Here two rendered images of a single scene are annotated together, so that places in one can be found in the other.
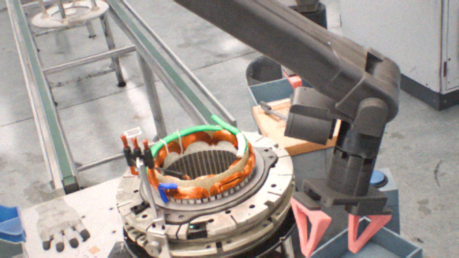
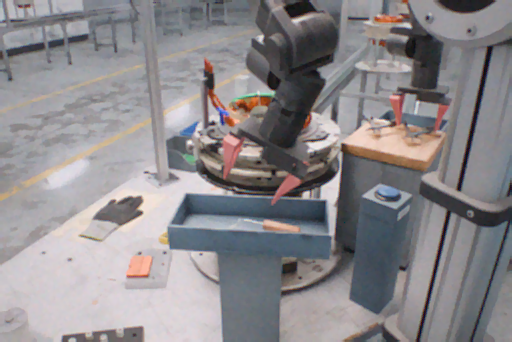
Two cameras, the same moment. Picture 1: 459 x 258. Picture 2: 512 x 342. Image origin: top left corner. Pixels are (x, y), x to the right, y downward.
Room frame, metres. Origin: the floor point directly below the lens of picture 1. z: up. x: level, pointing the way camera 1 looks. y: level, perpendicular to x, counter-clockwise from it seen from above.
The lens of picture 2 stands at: (0.21, -0.48, 1.42)
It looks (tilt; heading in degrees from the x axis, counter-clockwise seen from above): 26 degrees down; 39
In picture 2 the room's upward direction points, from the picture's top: straight up
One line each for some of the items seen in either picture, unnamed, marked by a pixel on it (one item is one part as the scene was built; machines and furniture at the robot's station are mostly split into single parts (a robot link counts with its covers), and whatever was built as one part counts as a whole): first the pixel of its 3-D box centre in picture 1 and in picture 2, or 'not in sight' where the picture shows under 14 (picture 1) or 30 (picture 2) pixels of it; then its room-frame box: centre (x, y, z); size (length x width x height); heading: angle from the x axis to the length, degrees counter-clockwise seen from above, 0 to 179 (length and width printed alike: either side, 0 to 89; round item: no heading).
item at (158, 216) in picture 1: (151, 192); (206, 107); (0.81, 0.15, 1.15); 0.03 x 0.02 x 0.12; 3
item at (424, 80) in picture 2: not in sight; (424, 78); (1.15, -0.19, 1.21); 0.10 x 0.07 x 0.07; 98
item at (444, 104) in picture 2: not in sight; (432, 111); (1.15, -0.22, 1.13); 0.07 x 0.07 x 0.09; 8
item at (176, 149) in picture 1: (169, 153); (260, 105); (0.97, 0.13, 1.12); 0.05 x 0.04 x 0.04; 101
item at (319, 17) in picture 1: (309, 20); (426, 49); (1.15, -0.18, 1.27); 0.07 x 0.06 x 0.07; 70
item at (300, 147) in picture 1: (306, 121); (395, 142); (1.12, -0.15, 1.05); 0.20 x 0.19 x 0.02; 6
